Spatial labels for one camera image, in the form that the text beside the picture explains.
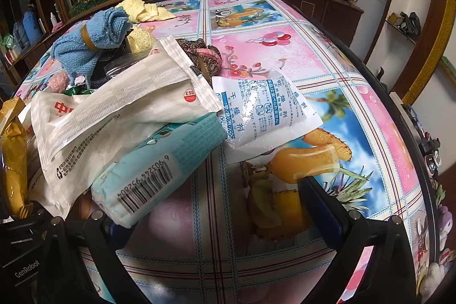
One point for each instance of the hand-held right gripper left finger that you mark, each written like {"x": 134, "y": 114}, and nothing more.
{"x": 114, "y": 234}

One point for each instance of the white desiccant packet blue print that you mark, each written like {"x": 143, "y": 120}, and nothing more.
{"x": 263, "y": 108}

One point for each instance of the green and white packet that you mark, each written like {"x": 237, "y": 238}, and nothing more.
{"x": 80, "y": 88}

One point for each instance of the printed plastic tablecloth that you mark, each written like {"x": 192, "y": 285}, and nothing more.
{"x": 249, "y": 51}

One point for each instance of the pink fluffy cloth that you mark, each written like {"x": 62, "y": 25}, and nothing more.
{"x": 58, "y": 83}

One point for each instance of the small white bottle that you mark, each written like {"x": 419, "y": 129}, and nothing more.
{"x": 53, "y": 17}

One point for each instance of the blue water bottle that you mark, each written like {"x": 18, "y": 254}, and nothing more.
{"x": 30, "y": 26}

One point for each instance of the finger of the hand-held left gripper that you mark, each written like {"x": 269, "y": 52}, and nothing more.
{"x": 21, "y": 222}

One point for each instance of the large white mailer bag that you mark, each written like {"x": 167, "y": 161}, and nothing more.
{"x": 117, "y": 104}

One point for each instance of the black tool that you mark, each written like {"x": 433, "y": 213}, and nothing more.
{"x": 410, "y": 24}

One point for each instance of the yellow towel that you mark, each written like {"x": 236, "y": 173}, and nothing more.
{"x": 142, "y": 10}
{"x": 140, "y": 38}

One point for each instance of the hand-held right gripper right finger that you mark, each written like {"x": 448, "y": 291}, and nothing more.
{"x": 333, "y": 229}

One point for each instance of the brown knitted pouch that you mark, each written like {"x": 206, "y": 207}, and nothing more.
{"x": 205, "y": 56}

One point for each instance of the blue towel with brown band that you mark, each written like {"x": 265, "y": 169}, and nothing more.
{"x": 82, "y": 44}

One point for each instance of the purple and white toy figure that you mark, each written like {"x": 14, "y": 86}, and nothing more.
{"x": 441, "y": 222}

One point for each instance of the small green bag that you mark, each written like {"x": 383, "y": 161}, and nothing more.
{"x": 9, "y": 41}

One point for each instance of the light blue tissue pack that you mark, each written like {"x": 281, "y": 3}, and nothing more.
{"x": 160, "y": 161}

